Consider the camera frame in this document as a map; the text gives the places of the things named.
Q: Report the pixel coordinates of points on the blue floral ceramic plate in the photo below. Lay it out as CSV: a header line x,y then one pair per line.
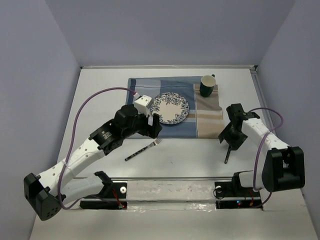
x,y
171,107

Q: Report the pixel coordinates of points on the knife with dark handle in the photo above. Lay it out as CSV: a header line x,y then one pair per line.
x,y
228,154

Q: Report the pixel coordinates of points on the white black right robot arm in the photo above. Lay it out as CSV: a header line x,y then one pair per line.
x,y
277,166

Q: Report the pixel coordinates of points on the dark green mug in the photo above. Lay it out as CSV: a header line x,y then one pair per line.
x,y
207,84

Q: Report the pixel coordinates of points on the fork with dark handle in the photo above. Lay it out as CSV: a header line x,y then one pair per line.
x,y
153,144

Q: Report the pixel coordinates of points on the blue beige patterned cloth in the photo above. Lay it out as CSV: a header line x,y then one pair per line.
x,y
205,119

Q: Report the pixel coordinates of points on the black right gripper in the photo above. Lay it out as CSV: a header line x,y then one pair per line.
x,y
235,143

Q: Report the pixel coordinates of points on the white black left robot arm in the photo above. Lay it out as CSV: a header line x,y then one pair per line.
x,y
54,189

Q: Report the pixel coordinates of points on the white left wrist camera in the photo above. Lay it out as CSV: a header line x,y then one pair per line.
x,y
143,104

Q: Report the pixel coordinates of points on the front aluminium mounting rail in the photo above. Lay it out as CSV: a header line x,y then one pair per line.
x,y
178,194

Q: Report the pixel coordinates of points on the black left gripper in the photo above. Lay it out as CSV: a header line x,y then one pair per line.
x,y
148,130

